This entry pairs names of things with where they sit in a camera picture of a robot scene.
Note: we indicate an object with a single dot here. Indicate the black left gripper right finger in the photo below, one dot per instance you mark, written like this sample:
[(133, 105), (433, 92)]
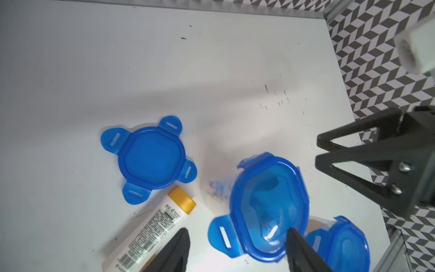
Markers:
[(301, 256)]

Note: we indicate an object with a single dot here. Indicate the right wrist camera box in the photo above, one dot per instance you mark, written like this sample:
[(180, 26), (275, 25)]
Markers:
[(416, 47)]

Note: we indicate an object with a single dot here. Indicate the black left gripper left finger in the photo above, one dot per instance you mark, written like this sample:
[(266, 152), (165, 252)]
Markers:
[(173, 257)]

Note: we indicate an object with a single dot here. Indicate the aluminium right corner post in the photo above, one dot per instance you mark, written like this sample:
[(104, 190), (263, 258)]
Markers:
[(335, 8)]

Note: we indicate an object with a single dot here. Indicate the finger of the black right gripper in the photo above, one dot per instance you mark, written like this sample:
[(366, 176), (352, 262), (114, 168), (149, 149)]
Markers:
[(386, 122), (367, 155)]

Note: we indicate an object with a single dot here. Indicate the blue lid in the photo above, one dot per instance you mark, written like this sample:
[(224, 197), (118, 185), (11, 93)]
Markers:
[(268, 198), (340, 243), (149, 158)]

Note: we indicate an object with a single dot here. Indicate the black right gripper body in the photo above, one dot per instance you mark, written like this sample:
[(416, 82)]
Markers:
[(413, 172)]

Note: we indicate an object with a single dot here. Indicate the tall clear container back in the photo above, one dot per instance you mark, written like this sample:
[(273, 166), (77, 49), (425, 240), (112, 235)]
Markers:
[(217, 181)]

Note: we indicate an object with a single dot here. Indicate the white tube gold cap back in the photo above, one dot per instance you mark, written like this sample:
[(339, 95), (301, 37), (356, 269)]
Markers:
[(133, 253)]

